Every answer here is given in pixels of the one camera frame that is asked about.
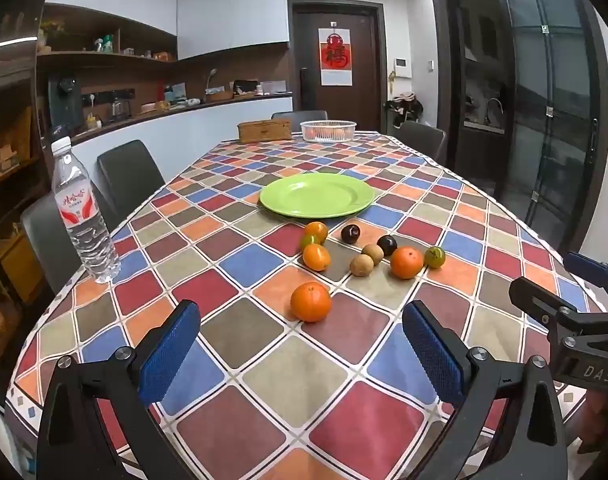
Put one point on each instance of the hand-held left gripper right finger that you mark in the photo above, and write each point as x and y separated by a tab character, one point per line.
434	355

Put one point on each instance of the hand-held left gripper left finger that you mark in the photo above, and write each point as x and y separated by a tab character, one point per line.
170	350

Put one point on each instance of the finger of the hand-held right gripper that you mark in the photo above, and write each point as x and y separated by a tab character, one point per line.
539	300
586	264

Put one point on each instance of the green tomato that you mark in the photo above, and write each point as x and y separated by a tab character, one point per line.
306	241
434	257

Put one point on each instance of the brown kiwi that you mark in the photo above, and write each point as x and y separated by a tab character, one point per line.
373	254
361	265

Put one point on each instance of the dark plum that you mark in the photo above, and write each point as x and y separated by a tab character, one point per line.
350	233
387	245

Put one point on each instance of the large orange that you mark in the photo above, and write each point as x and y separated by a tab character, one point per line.
310	302

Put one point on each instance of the small orange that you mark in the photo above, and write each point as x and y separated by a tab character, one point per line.
316	257
318	230

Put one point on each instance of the green plate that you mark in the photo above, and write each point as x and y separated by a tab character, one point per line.
316	195

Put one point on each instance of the checkered colourful tablecloth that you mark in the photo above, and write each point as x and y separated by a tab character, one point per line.
264	325

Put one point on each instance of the clear plastic water bottle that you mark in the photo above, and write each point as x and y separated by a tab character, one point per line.
81	220

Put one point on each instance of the glass sliding door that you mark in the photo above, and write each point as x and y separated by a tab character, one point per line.
549	110

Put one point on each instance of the grey dining chair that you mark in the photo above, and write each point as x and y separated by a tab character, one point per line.
299	115
129	172
424	137
44	245

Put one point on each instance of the metal faucet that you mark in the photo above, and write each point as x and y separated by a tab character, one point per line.
494	102

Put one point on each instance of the white kitchen counter cabinet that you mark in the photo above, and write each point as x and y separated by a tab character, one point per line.
199	125

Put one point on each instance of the pile of bags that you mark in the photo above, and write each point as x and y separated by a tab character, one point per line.
404	107

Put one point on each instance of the wooden box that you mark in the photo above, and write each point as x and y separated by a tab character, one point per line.
264	130

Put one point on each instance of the wooden side cabinet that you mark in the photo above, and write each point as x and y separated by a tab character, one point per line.
9	170

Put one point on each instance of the glass kettle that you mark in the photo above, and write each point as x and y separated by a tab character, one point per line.
118	109

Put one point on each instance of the white plastic basket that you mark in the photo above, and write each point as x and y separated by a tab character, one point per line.
328	131

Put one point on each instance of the wicker basket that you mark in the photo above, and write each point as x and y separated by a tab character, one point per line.
219	95

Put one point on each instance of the white intercom panel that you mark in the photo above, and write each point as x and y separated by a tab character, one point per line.
402	68

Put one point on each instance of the black coffee machine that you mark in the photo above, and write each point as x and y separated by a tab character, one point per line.
64	100

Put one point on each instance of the black bag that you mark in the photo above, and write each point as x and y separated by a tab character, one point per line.
245	87

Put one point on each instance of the small desk lamp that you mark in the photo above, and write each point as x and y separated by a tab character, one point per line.
212	76

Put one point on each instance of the dark brown door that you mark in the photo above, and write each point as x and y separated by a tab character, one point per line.
366	60

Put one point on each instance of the white upper cabinets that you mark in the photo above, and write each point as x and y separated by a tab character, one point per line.
224	15

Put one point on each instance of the yellow flowers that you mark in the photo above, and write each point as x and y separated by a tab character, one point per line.
48	26

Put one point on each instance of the wooden wall shelf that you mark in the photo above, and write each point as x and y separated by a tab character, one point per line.
109	57

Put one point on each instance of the red wall calendar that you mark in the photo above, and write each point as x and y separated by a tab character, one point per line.
335	55

